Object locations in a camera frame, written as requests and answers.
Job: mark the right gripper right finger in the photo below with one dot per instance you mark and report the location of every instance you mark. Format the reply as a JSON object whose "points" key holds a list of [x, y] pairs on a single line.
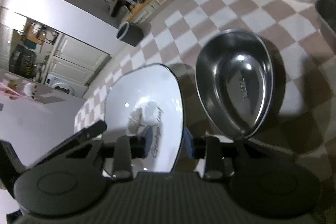
{"points": [[209, 149]]}

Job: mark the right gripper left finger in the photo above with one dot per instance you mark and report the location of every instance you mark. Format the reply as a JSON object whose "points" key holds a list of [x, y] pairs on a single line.
{"points": [[128, 148]]}

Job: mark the white square plate black rim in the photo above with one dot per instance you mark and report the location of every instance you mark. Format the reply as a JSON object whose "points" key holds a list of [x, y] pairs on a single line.
{"points": [[147, 96]]}

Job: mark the rounded steel bowl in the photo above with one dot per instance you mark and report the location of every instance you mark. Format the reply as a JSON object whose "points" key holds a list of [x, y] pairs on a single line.
{"points": [[234, 75]]}

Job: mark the large square steel tray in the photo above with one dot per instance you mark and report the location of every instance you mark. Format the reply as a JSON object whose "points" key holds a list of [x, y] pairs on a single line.
{"points": [[326, 10]]}

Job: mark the white washing machine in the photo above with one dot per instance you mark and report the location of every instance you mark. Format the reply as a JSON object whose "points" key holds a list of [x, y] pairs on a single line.
{"points": [[69, 87]]}

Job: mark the checkered tablecloth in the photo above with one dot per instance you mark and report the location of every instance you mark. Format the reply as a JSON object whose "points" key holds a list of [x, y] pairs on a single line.
{"points": [[302, 120]]}

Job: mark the dark round waste bin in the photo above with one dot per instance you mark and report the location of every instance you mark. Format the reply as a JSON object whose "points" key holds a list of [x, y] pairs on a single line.
{"points": [[130, 34]]}

